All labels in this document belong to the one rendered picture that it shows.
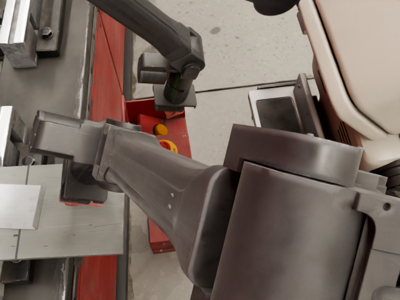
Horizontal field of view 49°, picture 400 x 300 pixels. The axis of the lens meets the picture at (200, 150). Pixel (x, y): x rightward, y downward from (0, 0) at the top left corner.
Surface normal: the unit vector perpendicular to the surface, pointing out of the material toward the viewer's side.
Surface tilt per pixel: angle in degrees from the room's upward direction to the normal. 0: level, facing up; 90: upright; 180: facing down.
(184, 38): 54
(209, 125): 0
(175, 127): 0
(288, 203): 31
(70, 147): 40
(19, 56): 90
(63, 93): 0
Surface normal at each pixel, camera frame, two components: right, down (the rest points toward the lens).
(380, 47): -0.67, -0.25
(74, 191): 0.50, -0.41
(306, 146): -0.36, -0.06
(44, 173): 0.00, -0.46
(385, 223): 0.16, 0.07
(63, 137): 0.37, 0.12
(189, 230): -0.90, -0.21
